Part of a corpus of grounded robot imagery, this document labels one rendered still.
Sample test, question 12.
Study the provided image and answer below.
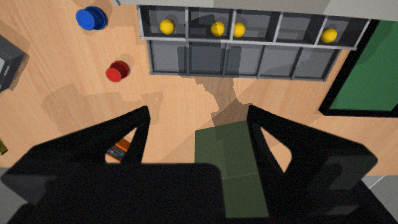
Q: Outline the yellow ball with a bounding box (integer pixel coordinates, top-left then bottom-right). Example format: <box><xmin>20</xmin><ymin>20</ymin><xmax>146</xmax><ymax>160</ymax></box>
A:
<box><xmin>211</xmin><ymin>21</ymin><xmax>225</xmax><ymax>37</ymax></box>
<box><xmin>160</xmin><ymin>19</ymin><xmax>174</xmax><ymax>35</ymax></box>
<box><xmin>320</xmin><ymin>28</ymin><xmax>337</xmax><ymax>43</ymax></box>
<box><xmin>234</xmin><ymin>22</ymin><xmax>245</xmax><ymax>38</ymax></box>

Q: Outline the grey hinged case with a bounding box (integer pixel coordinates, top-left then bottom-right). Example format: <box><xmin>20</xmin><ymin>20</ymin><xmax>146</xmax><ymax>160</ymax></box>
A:
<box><xmin>0</xmin><ymin>36</ymin><xmax>25</xmax><ymax>93</ymax></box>

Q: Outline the orange-brown flat block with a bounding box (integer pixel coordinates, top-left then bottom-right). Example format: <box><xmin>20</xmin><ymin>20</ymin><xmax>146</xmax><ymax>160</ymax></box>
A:
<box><xmin>106</xmin><ymin>139</ymin><xmax>130</xmax><ymax>162</ymax></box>

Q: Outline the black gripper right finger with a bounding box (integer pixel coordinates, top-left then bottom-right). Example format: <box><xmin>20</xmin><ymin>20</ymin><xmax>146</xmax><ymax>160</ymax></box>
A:
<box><xmin>247</xmin><ymin>105</ymin><xmax>378</xmax><ymax>217</ymax></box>

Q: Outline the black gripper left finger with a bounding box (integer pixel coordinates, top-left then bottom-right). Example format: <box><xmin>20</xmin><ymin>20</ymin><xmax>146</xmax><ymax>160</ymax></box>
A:
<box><xmin>19</xmin><ymin>105</ymin><xmax>151</xmax><ymax>163</ymax></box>

